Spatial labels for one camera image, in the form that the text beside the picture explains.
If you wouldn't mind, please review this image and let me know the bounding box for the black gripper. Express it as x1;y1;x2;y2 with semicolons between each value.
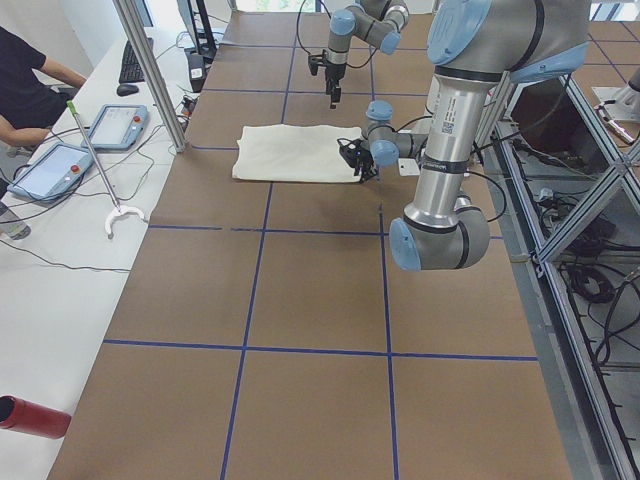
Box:
337;138;379;183
307;50;348;109

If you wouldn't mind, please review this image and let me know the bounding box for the cream long-sleeve cat shirt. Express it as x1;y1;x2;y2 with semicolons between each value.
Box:
232;124;361;183

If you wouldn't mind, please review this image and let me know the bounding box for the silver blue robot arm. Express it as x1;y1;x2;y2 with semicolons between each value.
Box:
340;1;590;271
308;0;410;109

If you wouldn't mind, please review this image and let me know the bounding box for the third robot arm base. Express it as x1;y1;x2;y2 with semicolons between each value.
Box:
592;70;639;146

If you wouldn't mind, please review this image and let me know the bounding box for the black keyboard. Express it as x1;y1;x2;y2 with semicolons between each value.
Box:
118;41;145;84

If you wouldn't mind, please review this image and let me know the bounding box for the black computer mouse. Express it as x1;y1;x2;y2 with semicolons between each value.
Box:
116;83;139;97

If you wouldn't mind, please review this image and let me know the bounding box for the far blue teach pendant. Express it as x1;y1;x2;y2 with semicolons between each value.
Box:
88;104;149;152

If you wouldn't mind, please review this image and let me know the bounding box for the blue teach pendant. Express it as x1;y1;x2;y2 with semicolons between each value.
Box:
88;104;149;152
8;142;93;201

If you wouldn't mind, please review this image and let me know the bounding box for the metal reacher grabber stick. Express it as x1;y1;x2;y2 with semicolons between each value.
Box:
66;100;147;240

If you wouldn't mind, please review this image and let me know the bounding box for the near blue teach pendant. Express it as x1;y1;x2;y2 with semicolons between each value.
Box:
8;142;93;201

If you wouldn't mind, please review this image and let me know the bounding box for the seated person black shirt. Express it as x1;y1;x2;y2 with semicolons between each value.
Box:
1;29;87;147

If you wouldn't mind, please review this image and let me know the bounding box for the red water bottle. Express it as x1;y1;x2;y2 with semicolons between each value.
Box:
1;395;72;439

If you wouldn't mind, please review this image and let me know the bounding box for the white camera pedestal column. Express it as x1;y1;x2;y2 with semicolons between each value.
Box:
397;158;420;177

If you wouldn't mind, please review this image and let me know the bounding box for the aluminium frame post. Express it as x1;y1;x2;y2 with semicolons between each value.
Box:
113;0;186;153

